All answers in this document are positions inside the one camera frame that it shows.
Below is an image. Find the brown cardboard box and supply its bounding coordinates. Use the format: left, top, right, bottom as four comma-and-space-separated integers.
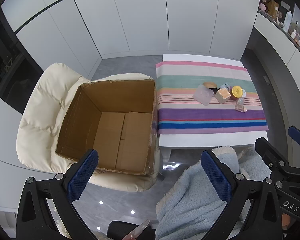
55, 79, 157, 176

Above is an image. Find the beige cube box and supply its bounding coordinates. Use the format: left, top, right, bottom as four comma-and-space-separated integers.
215, 87, 232, 105

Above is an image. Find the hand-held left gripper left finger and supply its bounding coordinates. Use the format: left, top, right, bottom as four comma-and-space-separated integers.
16, 149, 100, 240

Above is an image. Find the amber jar with gold lid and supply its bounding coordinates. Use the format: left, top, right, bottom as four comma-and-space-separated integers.
230, 85, 243, 101

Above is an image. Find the small cardboard shelf box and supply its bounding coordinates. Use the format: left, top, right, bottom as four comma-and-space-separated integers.
266, 0, 280, 17

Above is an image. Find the silver metal strip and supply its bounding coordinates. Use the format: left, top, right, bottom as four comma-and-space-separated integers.
120, 219, 150, 240

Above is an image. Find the cream padded chair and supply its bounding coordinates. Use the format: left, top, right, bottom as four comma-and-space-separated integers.
16, 62, 163, 193

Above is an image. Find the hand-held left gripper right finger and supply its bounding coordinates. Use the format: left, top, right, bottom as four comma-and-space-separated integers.
201, 149, 283, 240

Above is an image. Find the white table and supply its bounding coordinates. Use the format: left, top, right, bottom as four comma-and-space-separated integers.
159, 54, 269, 158

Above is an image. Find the clear glass bottle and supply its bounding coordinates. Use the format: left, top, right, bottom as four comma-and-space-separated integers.
234, 97, 248, 113

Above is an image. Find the translucent plastic container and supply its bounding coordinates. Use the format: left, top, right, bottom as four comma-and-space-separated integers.
193, 84, 215, 106

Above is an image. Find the white plastic bottle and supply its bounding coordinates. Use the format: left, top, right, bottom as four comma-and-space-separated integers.
282, 10, 293, 32

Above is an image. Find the light blue fleece garment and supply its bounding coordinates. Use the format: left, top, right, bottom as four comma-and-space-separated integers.
155, 145, 273, 240

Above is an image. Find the striped colourful cloth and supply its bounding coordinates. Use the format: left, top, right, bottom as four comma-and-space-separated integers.
155, 61, 269, 135

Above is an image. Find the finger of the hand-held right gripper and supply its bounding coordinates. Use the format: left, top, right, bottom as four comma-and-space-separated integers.
287, 126, 300, 165
254, 137, 294, 180

